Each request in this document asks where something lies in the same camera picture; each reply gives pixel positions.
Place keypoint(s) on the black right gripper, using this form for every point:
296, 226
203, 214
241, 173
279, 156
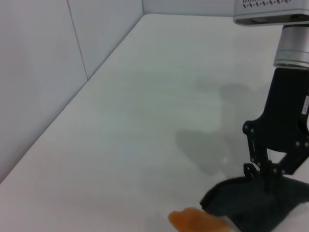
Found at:
285, 108

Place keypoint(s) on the brown water stain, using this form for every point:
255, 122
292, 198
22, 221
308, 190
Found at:
193, 220

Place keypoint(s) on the dark blue rag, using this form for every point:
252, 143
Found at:
253, 203

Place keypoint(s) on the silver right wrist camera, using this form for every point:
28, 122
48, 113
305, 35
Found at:
270, 9

